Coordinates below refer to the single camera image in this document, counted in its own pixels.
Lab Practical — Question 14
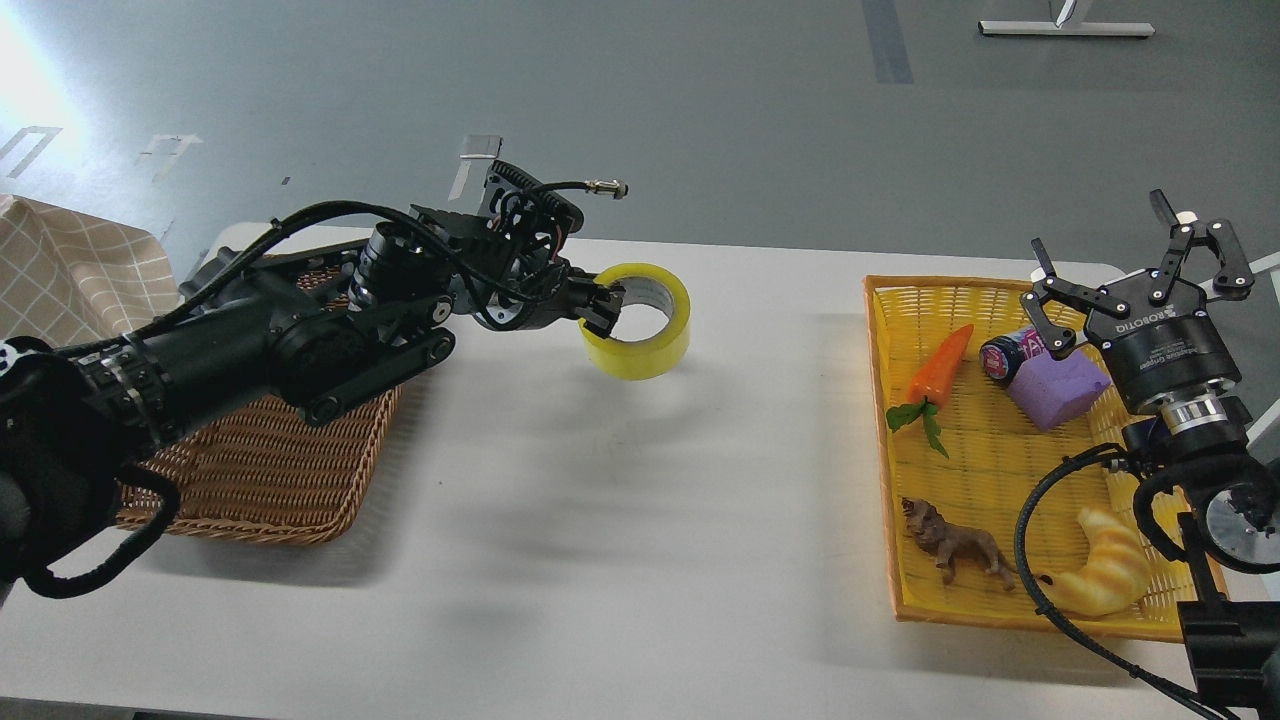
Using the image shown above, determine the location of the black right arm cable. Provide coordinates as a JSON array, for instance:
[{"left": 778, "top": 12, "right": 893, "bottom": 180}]
[{"left": 1014, "top": 443, "right": 1242, "bottom": 720}]

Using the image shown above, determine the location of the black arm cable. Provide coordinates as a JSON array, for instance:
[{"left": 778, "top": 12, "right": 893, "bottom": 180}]
[
  {"left": 1014, "top": 443, "right": 1242, "bottom": 720},
  {"left": 60, "top": 202, "right": 521, "bottom": 351}
]

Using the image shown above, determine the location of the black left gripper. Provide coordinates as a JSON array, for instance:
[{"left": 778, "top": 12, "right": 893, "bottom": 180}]
[{"left": 442, "top": 229, "right": 625, "bottom": 340}]

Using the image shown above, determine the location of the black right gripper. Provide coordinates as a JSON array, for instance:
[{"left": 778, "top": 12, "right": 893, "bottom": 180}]
[{"left": 1020, "top": 190, "right": 1256, "bottom": 416}]

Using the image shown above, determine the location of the orange toy carrot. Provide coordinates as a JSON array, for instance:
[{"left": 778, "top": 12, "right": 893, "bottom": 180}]
[{"left": 884, "top": 324, "right": 975, "bottom": 457}]

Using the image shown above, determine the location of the beige checkered cloth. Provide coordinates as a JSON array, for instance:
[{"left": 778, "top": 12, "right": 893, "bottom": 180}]
[{"left": 1, "top": 193, "right": 180, "bottom": 347}]

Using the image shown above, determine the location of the toy croissant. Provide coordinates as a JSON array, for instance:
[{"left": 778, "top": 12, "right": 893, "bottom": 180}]
[{"left": 1034, "top": 506, "right": 1152, "bottom": 618}]

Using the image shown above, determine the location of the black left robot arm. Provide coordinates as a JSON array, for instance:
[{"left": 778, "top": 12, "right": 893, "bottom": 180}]
[{"left": 1, "top": 160, "right": 628, "bottom": 600}]

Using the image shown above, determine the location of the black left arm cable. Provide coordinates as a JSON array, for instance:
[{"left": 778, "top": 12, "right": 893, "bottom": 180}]
[{"left": 60, "top": 202, "right": 521, "bottom": 351}]

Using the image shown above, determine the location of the purple sponge block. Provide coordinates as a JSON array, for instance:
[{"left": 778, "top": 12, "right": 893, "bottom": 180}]
[{"left": 1006, "top": 352, "right": 1112, "bottom": 432}]

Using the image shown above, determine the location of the brown wicker basket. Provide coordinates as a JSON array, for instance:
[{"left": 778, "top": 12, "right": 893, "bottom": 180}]
[{"left": 143, "top": 256, "right": 402, "bottom": 544}]

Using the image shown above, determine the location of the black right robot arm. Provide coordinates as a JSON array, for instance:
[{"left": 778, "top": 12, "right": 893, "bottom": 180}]
[{"left": 1012, "top": 190, "right": 1277, "bottom": 719}]

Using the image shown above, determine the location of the yellow plastic basket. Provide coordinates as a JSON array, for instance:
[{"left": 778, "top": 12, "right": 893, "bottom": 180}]
[{"left": 864, "top": 275, "right": 1196, "bottom": 644}]

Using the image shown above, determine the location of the brown toy lion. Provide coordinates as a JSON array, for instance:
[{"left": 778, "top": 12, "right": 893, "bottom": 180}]
[{"left": 899, "top": 496, "right": 1015, "bottom": 592}]

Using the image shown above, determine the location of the small purple labelled can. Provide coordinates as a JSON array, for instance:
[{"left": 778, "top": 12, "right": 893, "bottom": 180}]
[{"left": 979, "top": 325, "right": 1048, "bottom": 387}]

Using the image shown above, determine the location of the white metal stand base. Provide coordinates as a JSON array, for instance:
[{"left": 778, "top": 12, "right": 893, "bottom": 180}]
[{"left": 977, "top": 1, "right": 1156, "bottom": 40}]

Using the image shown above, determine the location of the yellow tape roll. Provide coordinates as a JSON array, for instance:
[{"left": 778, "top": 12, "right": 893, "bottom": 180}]
[{"left": 579, "top": 263, "right": 692, "bottom": 380}]

